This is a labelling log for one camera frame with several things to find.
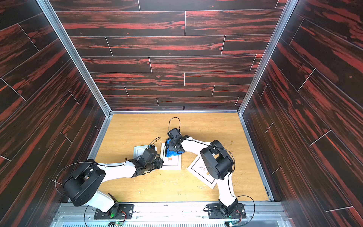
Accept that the white picture frame black border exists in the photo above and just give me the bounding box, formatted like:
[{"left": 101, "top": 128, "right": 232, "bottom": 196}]
[{"left": 160, "top": 143, "right": 182, "bottom": 170}]

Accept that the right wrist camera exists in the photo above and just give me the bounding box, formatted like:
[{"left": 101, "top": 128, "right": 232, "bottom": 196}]
[{"left": 167, "top": 128, "right": 182, "bottom": 141}]

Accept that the aluminium front rail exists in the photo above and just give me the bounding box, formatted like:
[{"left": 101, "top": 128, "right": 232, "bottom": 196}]
[{"left": 51, "top": 201, "right": 294, "bottom": 227}]

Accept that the cream white picture frame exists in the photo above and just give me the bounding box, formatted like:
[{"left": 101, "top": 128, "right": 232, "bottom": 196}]
[{"left": 187, "top": 155, "right": 216, "bottom": 189}]

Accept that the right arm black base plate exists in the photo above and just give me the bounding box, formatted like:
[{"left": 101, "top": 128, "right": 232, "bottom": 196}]
[{"left": 203, "top": 203, "right": 246, "bottom": 219}]

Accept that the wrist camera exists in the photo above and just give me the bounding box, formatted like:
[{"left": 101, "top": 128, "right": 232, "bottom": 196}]
[
  {"left": 139, "top": 145, "right": 157, "bottom": 165},
  {"left": 167, "top": 128, "right": 182, "bottom": 141}
]

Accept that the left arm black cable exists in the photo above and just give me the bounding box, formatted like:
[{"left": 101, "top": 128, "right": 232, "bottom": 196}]
[{"left": 54, "top": 137, "right": 162, "bottom": 227}]

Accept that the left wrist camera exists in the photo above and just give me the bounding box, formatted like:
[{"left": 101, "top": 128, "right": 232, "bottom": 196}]
[{"left": 139, "top": 145, "right": 157, "bottom": 165}]

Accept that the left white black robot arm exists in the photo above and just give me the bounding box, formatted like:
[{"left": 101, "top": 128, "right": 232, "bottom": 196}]
[{"left": 62, "top": 155, "right": 164, "bottom": 212}]

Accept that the light blue picture frame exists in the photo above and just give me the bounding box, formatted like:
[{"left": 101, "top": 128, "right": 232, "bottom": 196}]
[{"left": 133, "top": 145, "right": 149, "bottom": 159}]

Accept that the blue microfiber cloth black trim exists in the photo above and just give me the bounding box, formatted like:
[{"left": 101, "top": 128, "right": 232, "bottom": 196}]
[{"left": 165, "top": 147, "right": 184, "bottom": 158}]

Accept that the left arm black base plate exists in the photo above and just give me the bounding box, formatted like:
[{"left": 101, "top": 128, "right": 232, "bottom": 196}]
[{"left": 94, "top": 203, "right": 134, "bottom": 221}]

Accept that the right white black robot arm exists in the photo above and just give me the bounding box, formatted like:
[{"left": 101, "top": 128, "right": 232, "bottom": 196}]
[{"left": 165, "top": 133, "right": 238, "bottom": 217}]

